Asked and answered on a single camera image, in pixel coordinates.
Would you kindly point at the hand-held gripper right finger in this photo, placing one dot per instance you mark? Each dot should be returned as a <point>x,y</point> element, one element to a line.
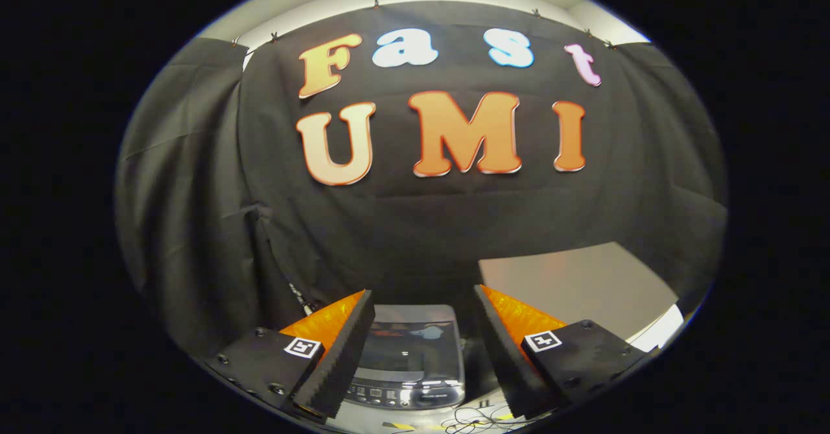
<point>509,359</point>

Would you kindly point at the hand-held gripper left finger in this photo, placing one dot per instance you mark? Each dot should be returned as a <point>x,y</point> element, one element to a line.
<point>340,356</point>

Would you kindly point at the dark grey washing machine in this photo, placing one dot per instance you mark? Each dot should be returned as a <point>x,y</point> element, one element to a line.
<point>402,395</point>

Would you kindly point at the white board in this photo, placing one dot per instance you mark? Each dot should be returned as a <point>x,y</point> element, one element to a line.
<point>661,327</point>

